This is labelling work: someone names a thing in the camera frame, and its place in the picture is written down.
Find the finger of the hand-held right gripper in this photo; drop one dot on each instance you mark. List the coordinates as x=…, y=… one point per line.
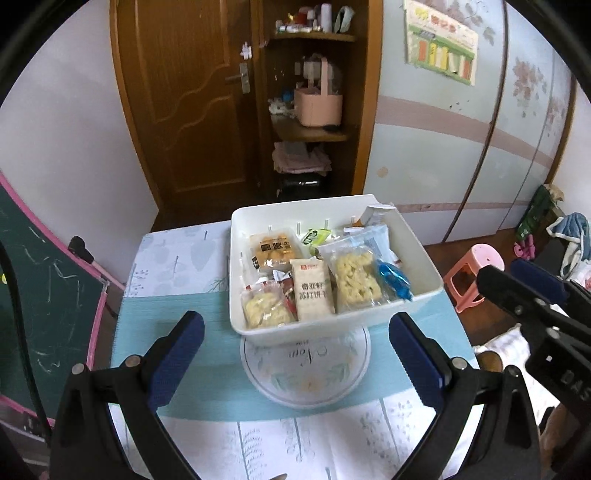
x=538, y=277
x=508, y=290

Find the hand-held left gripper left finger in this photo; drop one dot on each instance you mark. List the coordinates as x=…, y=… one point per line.
x=178, y=357

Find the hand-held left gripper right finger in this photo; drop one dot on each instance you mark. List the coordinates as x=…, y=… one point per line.
x=415, y=357

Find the blue white snack packet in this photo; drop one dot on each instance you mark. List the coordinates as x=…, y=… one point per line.
x=390, y=277

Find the white plastic bin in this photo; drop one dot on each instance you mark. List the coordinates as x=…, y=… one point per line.
x=323, y=330

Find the clear bag round yellow puffs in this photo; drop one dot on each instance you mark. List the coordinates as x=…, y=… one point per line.
x=265, y=309

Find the clear bag yellow twists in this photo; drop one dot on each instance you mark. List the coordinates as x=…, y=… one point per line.
x=353, y=277

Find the beige cracker packet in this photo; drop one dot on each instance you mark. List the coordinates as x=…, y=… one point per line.
x=311, y=290

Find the small dark red packet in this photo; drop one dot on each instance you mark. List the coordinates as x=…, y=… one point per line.
x=286, y=290

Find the yellow pastry packet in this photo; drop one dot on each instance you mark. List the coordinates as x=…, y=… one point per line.
x=272, y=251

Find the pink toy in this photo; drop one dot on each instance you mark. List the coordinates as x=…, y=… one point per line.
x=524, y=249

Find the teal placemat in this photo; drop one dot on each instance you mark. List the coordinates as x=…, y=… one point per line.
x=217, y=369

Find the pink plastic stool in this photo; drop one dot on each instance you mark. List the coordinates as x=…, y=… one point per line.
x=480, y=256

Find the blue white clothing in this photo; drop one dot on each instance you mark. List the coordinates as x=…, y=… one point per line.
x=572, y=226

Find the green bag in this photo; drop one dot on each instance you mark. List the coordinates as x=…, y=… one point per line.
x=538, y=212

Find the white leaf print tablecloth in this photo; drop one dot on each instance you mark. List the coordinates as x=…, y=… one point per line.
x=184, y=249

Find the floral sliding wardrobe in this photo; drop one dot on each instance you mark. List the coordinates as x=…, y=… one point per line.
x=438, y=161

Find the folded pink cloths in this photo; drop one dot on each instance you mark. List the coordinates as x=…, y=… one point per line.
x=300, y=159

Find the brown wooden door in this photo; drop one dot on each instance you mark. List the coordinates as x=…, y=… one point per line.
x=184, y=115

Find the wooden corner shelf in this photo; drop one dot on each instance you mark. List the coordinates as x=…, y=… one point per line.
x=364, y=92

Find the pink basket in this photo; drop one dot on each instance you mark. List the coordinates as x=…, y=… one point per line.
x=318, y=110

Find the small toy figures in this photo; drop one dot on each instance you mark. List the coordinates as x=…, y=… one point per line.
x=281, y=104

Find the white door hook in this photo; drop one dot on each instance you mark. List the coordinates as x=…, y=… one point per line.
x=246, y=50

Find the row of small bottles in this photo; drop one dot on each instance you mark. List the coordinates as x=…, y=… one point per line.
x=325, y=18

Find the green chalkboard easel pink frame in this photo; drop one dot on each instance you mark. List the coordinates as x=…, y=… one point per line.
x=46, y=300

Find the wall poster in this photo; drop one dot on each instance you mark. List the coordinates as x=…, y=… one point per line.
x=438, y=46

